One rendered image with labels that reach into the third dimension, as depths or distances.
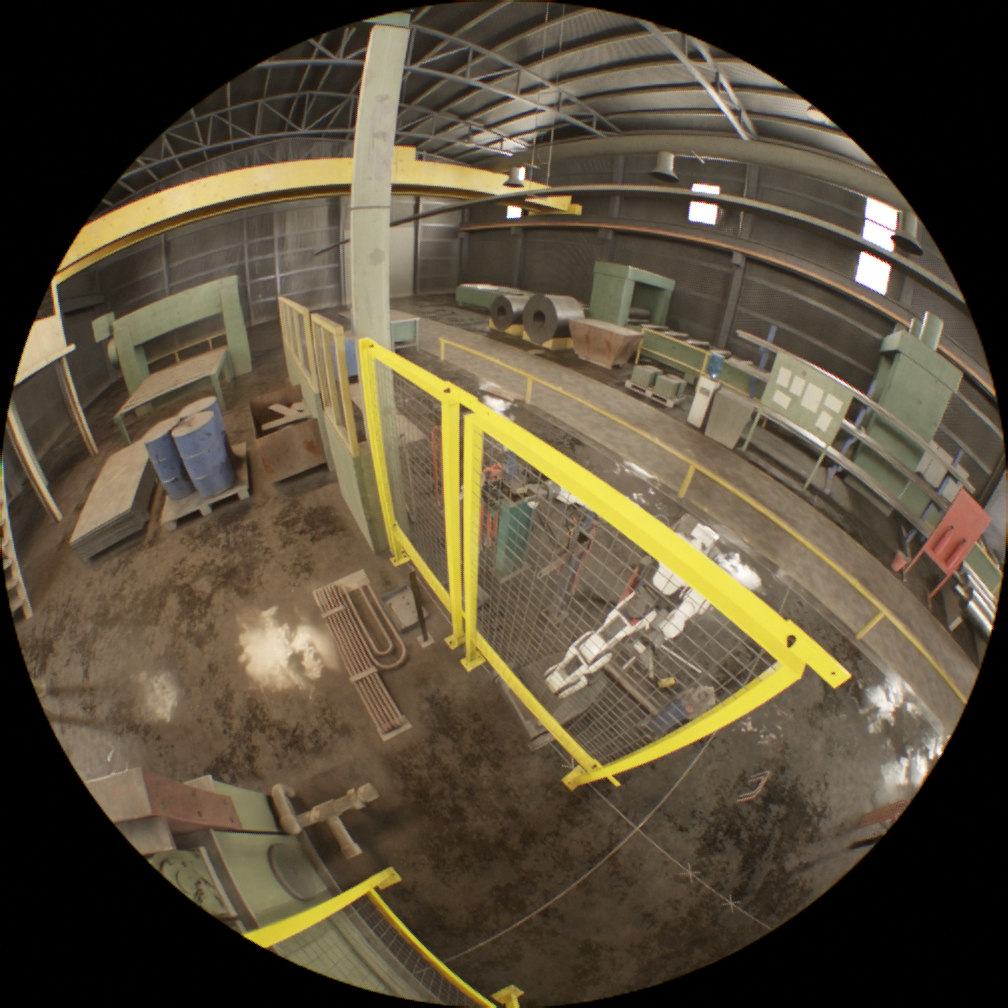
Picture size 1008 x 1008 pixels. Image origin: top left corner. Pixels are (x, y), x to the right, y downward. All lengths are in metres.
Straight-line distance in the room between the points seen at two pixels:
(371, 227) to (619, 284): 9.25
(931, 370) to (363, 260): 9.44
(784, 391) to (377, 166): 6.23
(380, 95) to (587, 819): 4.50
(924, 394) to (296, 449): 10.97
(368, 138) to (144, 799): 3.14
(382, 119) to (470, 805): 4.10
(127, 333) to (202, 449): 6.99
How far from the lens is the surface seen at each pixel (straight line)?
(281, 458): 4.26
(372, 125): 2.56
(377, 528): 3.00
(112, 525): 5.26
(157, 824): 1.50
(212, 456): 4.39
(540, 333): 10.24
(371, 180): 2.44
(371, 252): 2.37
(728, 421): 6.64
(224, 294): 10.19
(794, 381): 6.57
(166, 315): 10.58
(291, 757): 2.60
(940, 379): 9.29
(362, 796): 2.15
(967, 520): 7.52
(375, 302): 2.39
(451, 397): 1.32
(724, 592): 0.79
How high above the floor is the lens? 2.31
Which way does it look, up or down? 40 degrees down
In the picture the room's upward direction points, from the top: 6 degrees clockwise
